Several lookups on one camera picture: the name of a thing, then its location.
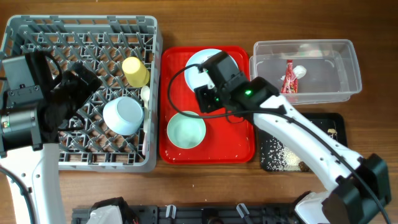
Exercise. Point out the yellow plastic cup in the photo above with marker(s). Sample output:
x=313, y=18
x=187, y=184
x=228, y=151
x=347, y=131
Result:
x=136, y=73

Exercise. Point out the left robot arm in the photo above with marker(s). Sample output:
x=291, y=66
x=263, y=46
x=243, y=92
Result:
x=30, y=146

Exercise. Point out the red snack wrapper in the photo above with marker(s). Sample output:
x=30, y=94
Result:
x=290, y=84

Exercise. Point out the light blue plate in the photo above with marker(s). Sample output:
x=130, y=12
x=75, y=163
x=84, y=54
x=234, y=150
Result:
x=193, y=77

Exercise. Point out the black waste tray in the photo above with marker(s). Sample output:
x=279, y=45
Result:
x=321, y=119

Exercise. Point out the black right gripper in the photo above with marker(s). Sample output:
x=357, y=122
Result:
x=203, y=99

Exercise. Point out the red plastic tray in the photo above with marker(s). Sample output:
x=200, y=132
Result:
x=224, y=142

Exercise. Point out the white plastic spoon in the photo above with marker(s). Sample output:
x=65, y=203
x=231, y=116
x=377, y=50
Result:
x=145, y=96

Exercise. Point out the light blue bowl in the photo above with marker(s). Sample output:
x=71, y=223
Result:
x=123, y=115

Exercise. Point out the white tissue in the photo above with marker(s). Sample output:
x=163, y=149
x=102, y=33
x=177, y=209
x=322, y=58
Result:
x=298, y=72

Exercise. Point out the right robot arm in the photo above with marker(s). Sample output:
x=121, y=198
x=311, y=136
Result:
x=357, y=189

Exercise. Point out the grey dishwasher rack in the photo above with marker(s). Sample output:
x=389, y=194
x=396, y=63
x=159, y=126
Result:
x=100, y=43

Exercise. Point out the clear plastic bin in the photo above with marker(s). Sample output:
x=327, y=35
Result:
x=331, y=65

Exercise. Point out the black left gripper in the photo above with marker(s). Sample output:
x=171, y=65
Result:
x=83, y=92

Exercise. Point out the green bowl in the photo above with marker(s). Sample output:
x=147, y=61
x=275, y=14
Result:
x=185, y=132

